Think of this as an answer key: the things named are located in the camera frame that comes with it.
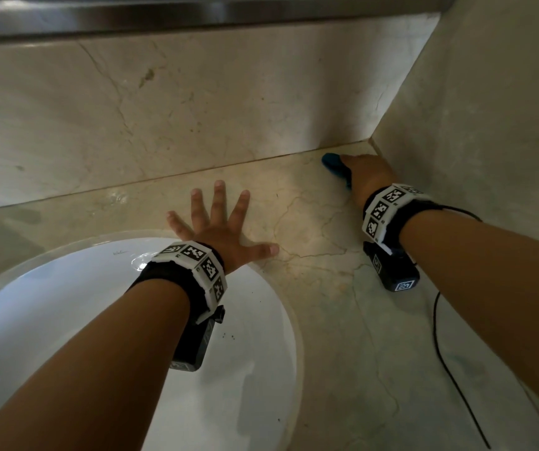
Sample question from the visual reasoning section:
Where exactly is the marker wristband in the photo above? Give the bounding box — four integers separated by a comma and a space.
128, 240, 228, 326
362, 182, 439, 252

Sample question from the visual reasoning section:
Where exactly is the teal cleaning cloth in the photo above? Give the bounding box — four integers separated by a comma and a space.
321, 152, 354, 191

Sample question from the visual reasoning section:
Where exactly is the person's right forearm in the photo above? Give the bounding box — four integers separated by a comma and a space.
398, 210, 539, 428

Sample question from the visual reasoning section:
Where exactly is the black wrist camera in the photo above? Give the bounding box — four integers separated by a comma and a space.
363, 241, 420, 293
170, 306, 227, 373

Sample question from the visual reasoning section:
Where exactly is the beige marble sink countertop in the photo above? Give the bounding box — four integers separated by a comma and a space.
0, 140, 539, 451

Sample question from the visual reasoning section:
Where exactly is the person's left hand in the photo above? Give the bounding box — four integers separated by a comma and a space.
165, 179, 281, 273

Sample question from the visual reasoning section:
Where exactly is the steel framed mirror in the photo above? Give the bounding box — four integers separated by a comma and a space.
0, 0, 458, 43

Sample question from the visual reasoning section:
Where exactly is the right marker wristband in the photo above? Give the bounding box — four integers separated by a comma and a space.
362, 182, 439, 252

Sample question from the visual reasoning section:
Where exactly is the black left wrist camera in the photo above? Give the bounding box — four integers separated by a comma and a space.
170, 306, 227, 373

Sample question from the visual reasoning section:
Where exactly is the left marker wristband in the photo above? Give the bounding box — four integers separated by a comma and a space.
128, 240, 228, 326

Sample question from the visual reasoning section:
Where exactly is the black cable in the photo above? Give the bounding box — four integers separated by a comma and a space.
431, 204, 491, 449

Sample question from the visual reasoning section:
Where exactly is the white ceramic sink basin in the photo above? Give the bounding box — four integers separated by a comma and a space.
0, 229, 304, 451

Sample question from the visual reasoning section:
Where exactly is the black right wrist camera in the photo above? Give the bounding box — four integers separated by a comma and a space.
363, 241, 420, 293

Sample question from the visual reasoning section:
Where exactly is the person's right hand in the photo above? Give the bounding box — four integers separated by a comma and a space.
337, 153, 400, 210

